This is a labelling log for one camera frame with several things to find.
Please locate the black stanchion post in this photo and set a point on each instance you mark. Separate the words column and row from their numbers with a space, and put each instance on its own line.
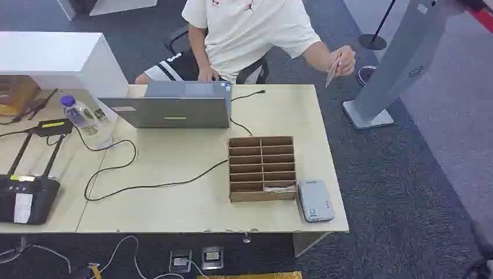
column 372, row 40

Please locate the clear water bottle purple cap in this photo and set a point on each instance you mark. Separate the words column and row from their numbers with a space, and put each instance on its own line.
column 80, row 115

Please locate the black router with antennas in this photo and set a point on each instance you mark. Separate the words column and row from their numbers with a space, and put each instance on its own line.
column 27, row 196

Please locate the grey laptop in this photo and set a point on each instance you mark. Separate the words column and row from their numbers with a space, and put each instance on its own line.
column 173, row 109

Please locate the black office chair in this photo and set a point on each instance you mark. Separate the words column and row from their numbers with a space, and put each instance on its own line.
column 252, row 71

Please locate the pale desk leg panel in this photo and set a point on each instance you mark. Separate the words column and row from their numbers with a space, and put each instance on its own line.
column 308, row 242

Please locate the grey kiosk stand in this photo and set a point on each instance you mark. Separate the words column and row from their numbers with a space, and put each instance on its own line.
column 396, row 65

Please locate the red barrier belt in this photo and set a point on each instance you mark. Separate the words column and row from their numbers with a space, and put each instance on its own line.
column 483, row 17

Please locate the yellow sheet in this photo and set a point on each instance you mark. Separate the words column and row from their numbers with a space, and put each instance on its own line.
column 250, row 275

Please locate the wooden card box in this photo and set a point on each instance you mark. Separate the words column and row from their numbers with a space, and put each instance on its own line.
column 262, row 169

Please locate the person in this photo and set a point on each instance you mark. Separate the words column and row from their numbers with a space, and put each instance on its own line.
column 246, row 34

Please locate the white table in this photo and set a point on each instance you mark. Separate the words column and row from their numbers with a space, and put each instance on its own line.
column 115, row 5

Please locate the grey card reader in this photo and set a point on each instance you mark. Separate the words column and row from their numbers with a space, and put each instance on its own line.
column 316, row 201

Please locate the person's right hand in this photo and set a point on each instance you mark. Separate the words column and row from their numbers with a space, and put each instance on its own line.
column 208, row 74

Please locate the black power adapter yellow label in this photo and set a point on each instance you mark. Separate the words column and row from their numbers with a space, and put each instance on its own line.
column 52, row 127

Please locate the person's left hand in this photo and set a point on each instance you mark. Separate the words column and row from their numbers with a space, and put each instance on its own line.
column 346, row 59

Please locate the white cabinet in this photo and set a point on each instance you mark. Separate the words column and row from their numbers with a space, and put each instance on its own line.
column 57, row 61

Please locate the yellow tape strip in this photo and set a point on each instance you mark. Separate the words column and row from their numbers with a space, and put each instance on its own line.
column 94, row 270

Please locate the round stanchion base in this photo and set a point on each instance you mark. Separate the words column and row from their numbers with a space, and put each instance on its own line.
column 362, row 77

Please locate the silver floor socket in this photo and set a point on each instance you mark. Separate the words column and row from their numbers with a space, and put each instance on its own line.
column 212, row 258
column 180, row 262

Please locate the card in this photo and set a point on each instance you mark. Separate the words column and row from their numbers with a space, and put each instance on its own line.
column 332, row 72

